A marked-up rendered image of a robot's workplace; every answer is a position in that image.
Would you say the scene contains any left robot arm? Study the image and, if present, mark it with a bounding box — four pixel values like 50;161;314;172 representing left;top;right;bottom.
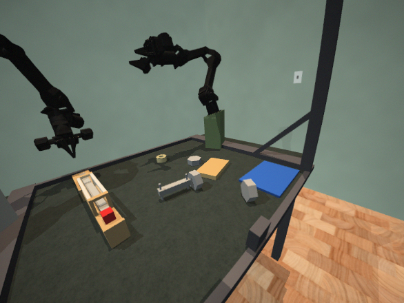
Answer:
0;34;84;128

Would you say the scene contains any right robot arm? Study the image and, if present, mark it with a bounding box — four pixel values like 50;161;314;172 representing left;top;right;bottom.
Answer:
143;32;221;116

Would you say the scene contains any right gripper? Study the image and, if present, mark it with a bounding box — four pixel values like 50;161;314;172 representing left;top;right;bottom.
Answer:
129;38;168;74

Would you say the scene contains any red cube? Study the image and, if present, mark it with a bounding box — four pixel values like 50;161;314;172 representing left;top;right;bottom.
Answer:
100;207;116;224

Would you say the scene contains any cream roll of tape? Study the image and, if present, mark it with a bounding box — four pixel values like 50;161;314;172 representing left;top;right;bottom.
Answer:
156;154;167;163

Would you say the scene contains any grey square stick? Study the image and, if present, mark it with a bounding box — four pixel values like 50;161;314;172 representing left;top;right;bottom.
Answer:
95;198;109;211

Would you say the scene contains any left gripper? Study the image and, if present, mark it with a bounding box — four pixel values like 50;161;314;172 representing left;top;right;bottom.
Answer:
34;120;93;158

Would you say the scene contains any blue flat rectangular slab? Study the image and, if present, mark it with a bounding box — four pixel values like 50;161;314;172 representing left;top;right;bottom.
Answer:
239;160;299;198

